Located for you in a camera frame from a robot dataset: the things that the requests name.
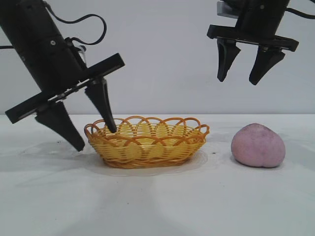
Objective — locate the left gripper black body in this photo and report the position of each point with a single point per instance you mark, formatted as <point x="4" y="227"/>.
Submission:
<point x="54" y="64"/>

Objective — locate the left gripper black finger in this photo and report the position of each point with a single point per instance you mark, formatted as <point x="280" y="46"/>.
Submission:
<point x="62" y="125"/>
<point x="102" y="100"/>

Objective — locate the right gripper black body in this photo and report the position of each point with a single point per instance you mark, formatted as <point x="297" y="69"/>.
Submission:
<point x="261" y="19"/>

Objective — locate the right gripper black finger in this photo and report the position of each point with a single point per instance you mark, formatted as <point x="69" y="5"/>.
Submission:
<point x="225" y="57"/>
<point x="265" y="64"/>

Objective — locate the yellow woven wicker basket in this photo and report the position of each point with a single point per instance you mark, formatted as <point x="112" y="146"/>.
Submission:
<point x="147" y="152"/>

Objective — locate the pink peach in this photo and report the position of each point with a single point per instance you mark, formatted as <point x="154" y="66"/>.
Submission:
<point x="258" y="147"/>

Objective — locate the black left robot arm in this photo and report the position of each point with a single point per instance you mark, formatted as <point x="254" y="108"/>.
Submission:
<point x="24" y="19"/>

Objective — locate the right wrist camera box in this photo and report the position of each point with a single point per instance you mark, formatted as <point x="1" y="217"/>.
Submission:
<point x="226" y="11"/>

